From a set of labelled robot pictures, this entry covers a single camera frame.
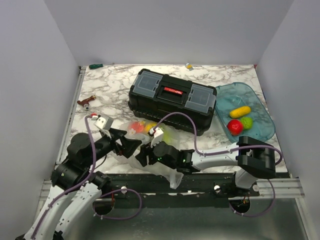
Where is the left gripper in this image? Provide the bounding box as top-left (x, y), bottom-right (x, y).
top-left (84, 127), bottom-right (143, 168)

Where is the clear plastic bag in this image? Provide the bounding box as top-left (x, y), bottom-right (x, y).
top-left (117, 120), bottom-right (184, 190)

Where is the red fake fruit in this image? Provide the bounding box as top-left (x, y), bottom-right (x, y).
top-left (227, 119), bottom-right (244, 136)
top-left (128, 121), bottom-right (145, 135)

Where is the green fake fruit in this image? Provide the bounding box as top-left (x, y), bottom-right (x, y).
top-left (240, 117), bottom-right (254, 130)

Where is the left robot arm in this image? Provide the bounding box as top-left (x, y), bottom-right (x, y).
top-left (18, 128), bottom-right (142, 240)

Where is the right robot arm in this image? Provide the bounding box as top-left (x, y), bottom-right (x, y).
top-left (135, 136), bottom-right (276, 196)

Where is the yellow fake fruit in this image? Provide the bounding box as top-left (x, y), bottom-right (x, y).
top-left (144, 122), bottom-right (157, 133)

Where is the yellow fake corn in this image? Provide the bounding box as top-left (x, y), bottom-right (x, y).
top-left (229, 106), bottom-right (251, 119)

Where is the black plastic toolbox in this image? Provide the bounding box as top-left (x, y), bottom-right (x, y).
top-left (128, 68), bottom-right (217, 136)

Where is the blue transparent tray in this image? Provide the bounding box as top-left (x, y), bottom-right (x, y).
top-left (215, 82), bottom-right (275, 143)

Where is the small yellow blue brush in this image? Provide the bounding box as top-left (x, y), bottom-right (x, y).
top-left (185, 63), bottom-right (194, 71)

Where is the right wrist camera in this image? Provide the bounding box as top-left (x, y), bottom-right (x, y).
top-left (149, 127), bottom-right (164, 148)

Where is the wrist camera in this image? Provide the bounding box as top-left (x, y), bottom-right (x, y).
top-left (149, 127), bottom-right (164, 148)
top-left (90, 113), bottom-right (114, 137)

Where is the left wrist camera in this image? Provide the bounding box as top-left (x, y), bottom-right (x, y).
top-left (90, 113), bottom-right (114, 137)

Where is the black metal base rail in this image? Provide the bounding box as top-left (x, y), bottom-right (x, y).
top-left (89, 172), bottom-right (259, 209)

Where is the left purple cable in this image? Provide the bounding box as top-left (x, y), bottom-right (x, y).
top-left (29, 115), bottom-right (97, 238)

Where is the brown handled tool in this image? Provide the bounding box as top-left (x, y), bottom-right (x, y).
top-left (77, 95), bottom-right (96, 111)

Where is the green handled screwdriver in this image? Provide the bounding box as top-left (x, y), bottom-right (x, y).
top-left (88, 62), bottom-right (115, 70)

